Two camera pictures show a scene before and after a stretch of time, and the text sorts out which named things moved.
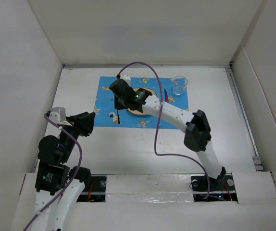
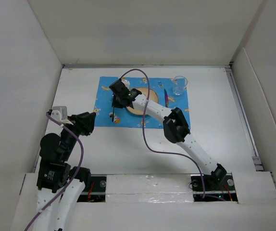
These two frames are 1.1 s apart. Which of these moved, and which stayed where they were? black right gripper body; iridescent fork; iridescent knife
Moved: iridescent fork
Stayed: iridescent knife; black right gripper body
